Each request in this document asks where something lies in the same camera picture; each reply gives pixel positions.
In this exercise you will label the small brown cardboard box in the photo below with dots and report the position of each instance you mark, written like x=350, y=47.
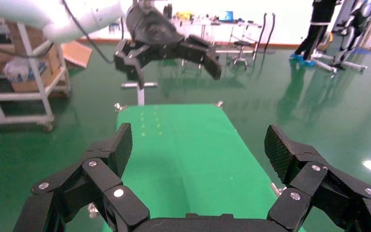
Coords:
x=0, y=56

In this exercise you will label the laptop with blue screen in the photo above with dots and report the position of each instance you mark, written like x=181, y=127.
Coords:
x=226, y=16

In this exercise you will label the humanoid robot on stand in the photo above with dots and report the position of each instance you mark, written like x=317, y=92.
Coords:
x=348, y=35

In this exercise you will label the big brown cardboard box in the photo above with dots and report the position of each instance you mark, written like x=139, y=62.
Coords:
x=49, y=60

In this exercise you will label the white workbench table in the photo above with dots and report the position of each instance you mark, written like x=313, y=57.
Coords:
x=204, y=23

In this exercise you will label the white metal table leg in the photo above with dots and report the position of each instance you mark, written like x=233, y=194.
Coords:
x=140, y=93

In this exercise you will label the wide green table cloth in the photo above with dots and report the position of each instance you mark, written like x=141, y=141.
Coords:
x=185, y=166

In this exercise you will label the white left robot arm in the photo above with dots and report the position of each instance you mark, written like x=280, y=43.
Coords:
x=76, y=19

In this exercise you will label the yellow object on workbench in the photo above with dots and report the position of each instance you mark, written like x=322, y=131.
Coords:
x=184, y=16

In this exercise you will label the white metal shelf cart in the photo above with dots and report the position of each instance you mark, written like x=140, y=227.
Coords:
x=12, y=96

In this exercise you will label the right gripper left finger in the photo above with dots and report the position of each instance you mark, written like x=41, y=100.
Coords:
x=102, y=179

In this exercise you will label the black round stool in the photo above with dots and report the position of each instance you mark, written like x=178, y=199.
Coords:
x=242, y=43

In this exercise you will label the silver binder clip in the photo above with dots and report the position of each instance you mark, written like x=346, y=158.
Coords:
x=278, y=189
x=120, y=107
x=219, y=104
x=92, y=210

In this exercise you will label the clear plastic bag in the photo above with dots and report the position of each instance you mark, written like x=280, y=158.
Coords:
x=19, y=69

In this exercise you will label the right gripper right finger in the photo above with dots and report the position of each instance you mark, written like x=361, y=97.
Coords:
x=310, y=182

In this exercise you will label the person in black trousers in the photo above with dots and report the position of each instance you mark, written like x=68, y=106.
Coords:
x=321, y=12

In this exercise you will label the black bent-tube floor stand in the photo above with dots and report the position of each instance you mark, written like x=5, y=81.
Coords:
x=266, y=51

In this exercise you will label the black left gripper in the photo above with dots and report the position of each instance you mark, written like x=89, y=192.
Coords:
x=153, y=28

